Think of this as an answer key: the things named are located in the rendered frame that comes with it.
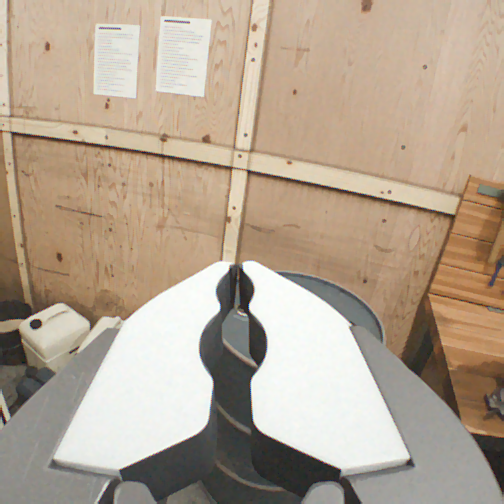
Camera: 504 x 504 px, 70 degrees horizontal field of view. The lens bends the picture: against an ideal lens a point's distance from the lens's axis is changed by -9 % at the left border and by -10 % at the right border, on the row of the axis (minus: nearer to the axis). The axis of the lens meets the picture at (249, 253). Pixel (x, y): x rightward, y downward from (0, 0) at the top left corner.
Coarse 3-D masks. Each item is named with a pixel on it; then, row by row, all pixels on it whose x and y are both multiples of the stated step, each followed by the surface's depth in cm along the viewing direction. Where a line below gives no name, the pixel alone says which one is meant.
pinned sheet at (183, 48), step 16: (160, 32) 143; (176, 32) 142; (192, 32) 140; (208, 32) 139; (160, 48) 146; (176, 48) 144; (192, 48) 143; (208, 48) 142; (160, 64) 149; (176, 64) 147; (192, 64) 146; (160, 80) 151; (176, 80) 150; (192, 80) 149
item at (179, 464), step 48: (192, 288) 11; (144, 336) 9; (192, 336) 9; (96, 384) 8; (144, 384) 8; (192, 384) 8; (96, 432) 7; (144, 432) 7; (192, 432) 7; (144, 480) 7; (192, 480) 7
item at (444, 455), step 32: (384, 352) 9; (384, 384) 8; (416, 384) 8; (416, 416) 7; (448, 416) 7; (416, 448) 6; (448, 448) 6; (352, 480) 6; (384, 480) 6; (416, 480) 6; (448, 480) 6; (480, 480) 6
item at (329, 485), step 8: (120, 488) 6; (128, 488) 6; (136, 488) 6; (144, 488) 6; (312, 488) 6; (320, 488) 6; (328, 488) 6; (336, 488) 6; (120, 496) 6; (128, 496) 6; (136, 496) 6; (144, 496) 6; (152, 496) 6; (304, 496) 6; (312, 496) 6; (320, 496) 6; (328, 496) 6; (336, 496) 6
